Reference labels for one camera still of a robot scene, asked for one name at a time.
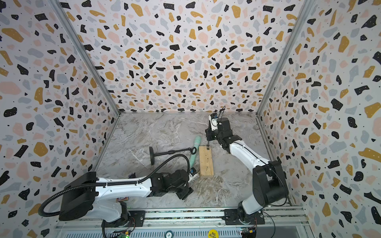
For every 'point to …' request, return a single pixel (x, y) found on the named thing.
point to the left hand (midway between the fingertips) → (194, 187)
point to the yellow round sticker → (213, 233)
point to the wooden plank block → (206, 168)
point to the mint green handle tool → (197, 140)
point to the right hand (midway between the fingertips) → (209, 129)
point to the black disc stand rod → (193, 150)
